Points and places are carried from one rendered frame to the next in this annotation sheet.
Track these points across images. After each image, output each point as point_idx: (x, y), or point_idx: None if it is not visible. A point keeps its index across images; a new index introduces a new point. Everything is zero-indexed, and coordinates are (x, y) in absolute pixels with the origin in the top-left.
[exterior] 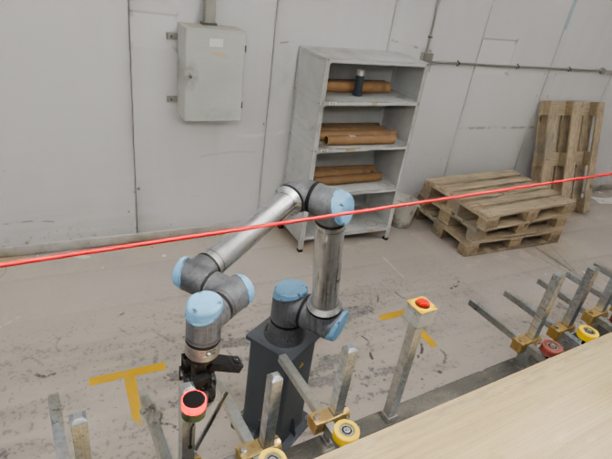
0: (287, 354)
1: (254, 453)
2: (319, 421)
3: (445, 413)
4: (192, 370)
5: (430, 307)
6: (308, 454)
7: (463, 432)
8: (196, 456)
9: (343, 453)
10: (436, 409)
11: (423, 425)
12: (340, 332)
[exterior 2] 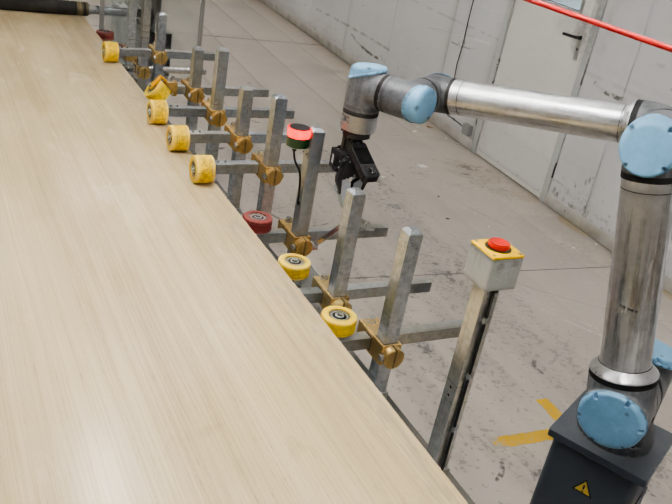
0: (564, 427)
1: (320, 284)
2: (366, 322)
3: (383, 420)
4: (342, 139)
5: (492, 251)
6: None
7: (346, 427)
8: (307, 239)
9: (303, 307)
10: (391, 413)
11: (355, 387)
12: (607, 438)
